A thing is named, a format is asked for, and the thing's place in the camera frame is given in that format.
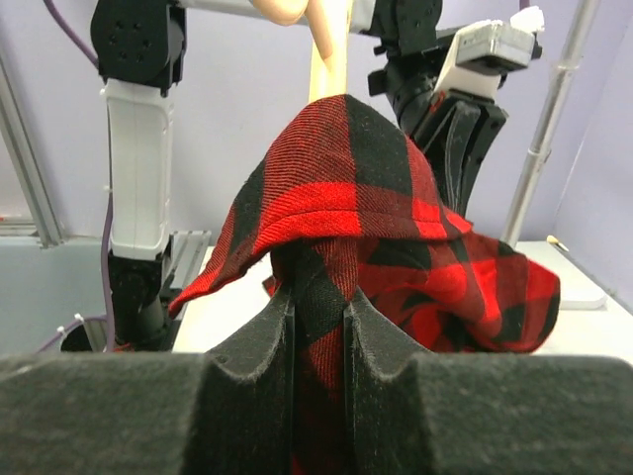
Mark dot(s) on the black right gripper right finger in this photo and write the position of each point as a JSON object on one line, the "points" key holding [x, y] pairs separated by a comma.
{"points": [[412, 411]]}

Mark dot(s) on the white clothes rack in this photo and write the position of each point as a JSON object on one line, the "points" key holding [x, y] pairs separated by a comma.
{"points": [[578, 293]]}

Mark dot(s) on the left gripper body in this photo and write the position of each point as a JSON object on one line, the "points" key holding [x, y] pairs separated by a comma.
{"points": [[415, 50]]}

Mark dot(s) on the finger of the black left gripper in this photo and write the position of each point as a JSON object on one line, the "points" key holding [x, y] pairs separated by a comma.
{"points": [[485, 132], [460, 153]]}

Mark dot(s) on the red black plaid shirt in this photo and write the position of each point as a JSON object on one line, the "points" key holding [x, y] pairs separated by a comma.
{"points": [[343, 201]]}

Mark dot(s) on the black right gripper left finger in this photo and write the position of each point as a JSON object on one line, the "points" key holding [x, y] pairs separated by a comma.
{"points": [[228, 411]]}

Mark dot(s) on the cream plastic hanger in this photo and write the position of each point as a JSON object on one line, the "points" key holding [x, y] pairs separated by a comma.
{"points": [[329, 22]]}

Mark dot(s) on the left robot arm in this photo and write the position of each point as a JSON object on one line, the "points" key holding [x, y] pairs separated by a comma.
{"points": [[140, 47]]}

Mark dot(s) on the aluminium front rail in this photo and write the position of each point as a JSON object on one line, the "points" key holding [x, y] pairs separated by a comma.
{"points": [[42, 227]]}

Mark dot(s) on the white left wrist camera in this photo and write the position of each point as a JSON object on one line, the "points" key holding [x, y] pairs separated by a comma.
{"points": [[481, 53]]}

